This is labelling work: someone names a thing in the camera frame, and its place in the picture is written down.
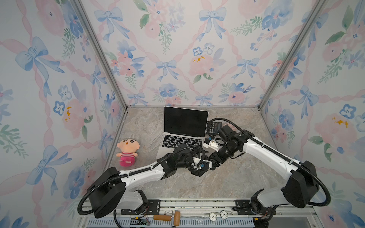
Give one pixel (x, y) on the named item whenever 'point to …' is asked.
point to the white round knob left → (213, 216)
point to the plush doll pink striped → (129, 147)
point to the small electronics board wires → (141, 220)
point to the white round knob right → (224, 214)
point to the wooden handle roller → (175, 214)
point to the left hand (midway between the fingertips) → (207, 157)
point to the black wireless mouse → (198, 172)
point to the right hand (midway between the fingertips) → (211, 164)
